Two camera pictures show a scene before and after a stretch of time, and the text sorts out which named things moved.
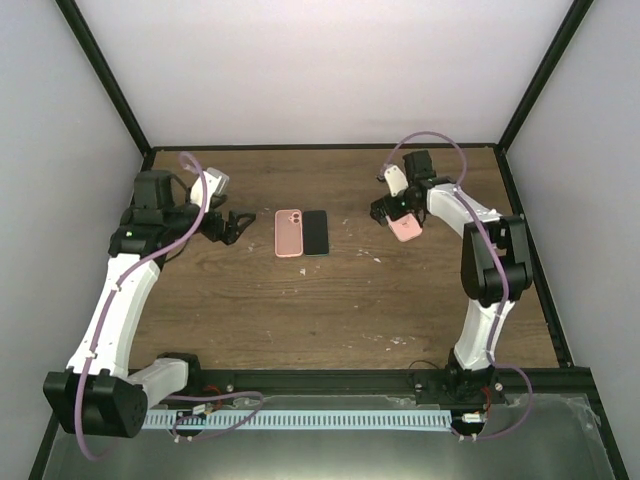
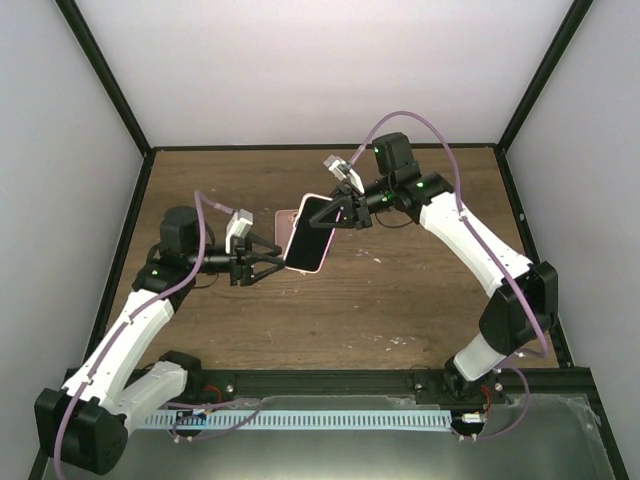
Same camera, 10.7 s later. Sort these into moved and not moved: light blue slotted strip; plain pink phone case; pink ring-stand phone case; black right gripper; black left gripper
Moved: black right gripper; pink ring-stand phone case; black left gripper
Not moved: light blue slotted strip; plain pink phone case
